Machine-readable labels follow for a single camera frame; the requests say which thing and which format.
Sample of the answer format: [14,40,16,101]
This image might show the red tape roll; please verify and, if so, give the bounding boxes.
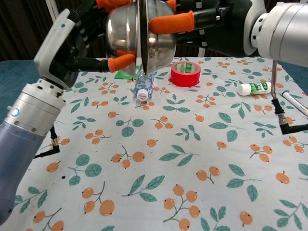
[170,61,201,87]

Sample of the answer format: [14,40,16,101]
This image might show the teal table cover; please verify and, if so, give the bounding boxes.
[0,59,308,122]

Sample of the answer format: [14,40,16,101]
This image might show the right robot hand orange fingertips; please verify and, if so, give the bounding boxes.
[148,0,267,58]

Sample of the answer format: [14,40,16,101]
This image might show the floral orange-fruit tablecloth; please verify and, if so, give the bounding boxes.
[9,57,308,231]

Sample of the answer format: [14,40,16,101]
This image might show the green paper packet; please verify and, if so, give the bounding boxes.
[114,70,134,80]

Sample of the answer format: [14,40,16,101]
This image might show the left arm black cable connector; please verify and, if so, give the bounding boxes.
[33,126,61,159]

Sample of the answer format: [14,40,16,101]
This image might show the dark brown pleated curtain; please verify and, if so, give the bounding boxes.
[0,0,263,61]

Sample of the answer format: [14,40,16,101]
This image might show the stainless steel bowl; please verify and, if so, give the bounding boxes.
[105,0,145,77]
[141,0,178,74]

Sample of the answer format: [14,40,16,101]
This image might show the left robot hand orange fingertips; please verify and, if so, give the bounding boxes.
[33,0,138,90]

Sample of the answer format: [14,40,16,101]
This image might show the white marker pen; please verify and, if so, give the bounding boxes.
[281,90,308,112]

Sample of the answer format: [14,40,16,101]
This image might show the clear plastic water bottle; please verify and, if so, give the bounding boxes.
[133,69,155,101]

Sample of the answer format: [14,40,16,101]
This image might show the right arm cable black connector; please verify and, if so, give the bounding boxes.
[271,60,308,135]

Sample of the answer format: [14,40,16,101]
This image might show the white glue bottle green label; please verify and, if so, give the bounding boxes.
[237,81,277,96]

